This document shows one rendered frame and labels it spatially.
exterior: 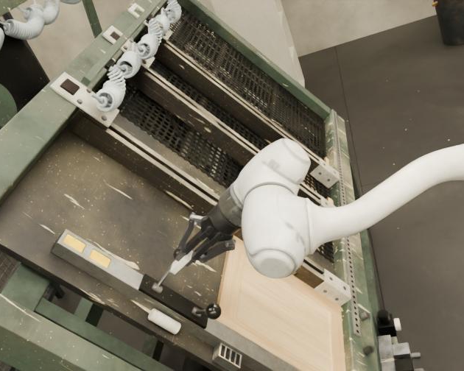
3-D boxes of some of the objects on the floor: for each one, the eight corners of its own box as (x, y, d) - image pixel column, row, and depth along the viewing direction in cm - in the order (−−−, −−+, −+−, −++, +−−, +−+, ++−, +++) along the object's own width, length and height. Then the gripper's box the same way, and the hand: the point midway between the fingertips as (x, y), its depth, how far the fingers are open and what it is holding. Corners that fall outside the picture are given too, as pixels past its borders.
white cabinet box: (305, 101, 531) (241, -108, 427) (253, 115, 547) (180, -83, 443) (304, 79, 580) (247, -113, 476) (257, 93, 596) (191, -90, 492)
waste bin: (498, 37, 495) (493, -29, 462) (441, 53, 510) (432, -10, 477) (482, 20, 539) (476, -41, 506) (430, 36, 554) (421, -22, 521)
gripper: (206, 206, 103) (146, 266, 115) (255, 238, 107) (192, 294, 119) (211, 185, 109) (155, 244, 121) (257, 217, 113) (197, 271, 125)
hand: (181, 261), depth 118 cm, fingers closed
